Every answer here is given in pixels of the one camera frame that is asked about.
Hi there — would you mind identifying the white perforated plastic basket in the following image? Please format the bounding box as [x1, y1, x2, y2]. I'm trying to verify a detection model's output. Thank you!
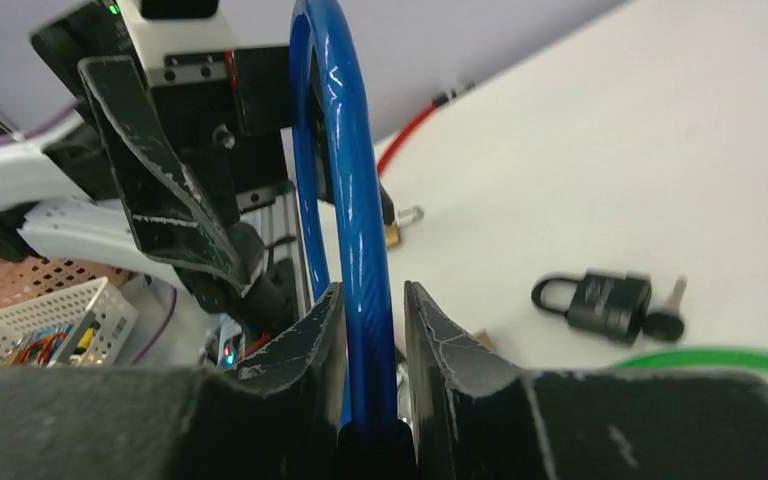
[0, 278, 139, 367]

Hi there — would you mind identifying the red cable lock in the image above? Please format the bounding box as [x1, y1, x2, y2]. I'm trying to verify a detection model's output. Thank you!
[376, 82, 476, 177]

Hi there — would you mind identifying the black padlock key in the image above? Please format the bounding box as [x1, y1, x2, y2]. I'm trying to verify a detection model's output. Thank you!
[641, 276, 687, 343]

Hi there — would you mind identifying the green cable lock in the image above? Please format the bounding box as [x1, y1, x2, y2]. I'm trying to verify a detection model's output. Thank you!
[614, 347, 768, 374]

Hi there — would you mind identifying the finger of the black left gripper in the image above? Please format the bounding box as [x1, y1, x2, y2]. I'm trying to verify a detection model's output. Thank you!
[78, 55, 251, 290]

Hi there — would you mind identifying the black padlock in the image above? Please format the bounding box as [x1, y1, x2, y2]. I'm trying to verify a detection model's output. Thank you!
[531, 271, 652, 346]

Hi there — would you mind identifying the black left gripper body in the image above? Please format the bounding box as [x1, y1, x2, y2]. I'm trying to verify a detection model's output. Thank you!
[30, 1, 289, 225]

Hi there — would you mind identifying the small brass padlock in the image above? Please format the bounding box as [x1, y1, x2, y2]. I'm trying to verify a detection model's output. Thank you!
[384, 205, 425, 249]

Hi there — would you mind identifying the pink plastic basket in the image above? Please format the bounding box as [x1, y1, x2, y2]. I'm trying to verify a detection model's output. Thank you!
[0, 257, 131, 308]

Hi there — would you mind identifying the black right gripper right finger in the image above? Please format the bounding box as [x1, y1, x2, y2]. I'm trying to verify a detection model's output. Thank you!
[404, 281, 768, 479]

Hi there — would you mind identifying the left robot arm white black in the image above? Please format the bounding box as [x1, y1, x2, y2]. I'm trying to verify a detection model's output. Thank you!
[0, 1, 311, 325]

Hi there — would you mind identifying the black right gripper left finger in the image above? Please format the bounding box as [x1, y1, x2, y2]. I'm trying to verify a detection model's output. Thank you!
[0, 283, 347, 479]

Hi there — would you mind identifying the blue cable lock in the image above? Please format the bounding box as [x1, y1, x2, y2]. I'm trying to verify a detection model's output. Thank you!
[289, 0, 418, 480]

